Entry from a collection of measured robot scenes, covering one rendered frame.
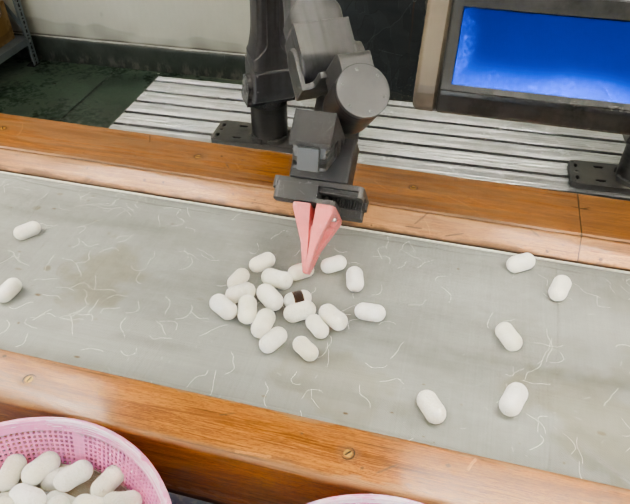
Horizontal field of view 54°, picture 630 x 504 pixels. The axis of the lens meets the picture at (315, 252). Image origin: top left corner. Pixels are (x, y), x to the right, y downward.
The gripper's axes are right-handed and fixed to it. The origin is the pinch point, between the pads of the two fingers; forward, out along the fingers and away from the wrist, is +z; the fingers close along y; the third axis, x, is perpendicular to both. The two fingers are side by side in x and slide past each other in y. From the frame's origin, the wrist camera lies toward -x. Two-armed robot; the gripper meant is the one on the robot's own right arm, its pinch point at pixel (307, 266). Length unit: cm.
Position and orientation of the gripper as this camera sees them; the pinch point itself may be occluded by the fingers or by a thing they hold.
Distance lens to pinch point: 69.6
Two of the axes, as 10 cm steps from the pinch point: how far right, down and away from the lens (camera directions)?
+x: 1.7, 1.9, 9.7
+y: 9.7, 1.6, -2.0
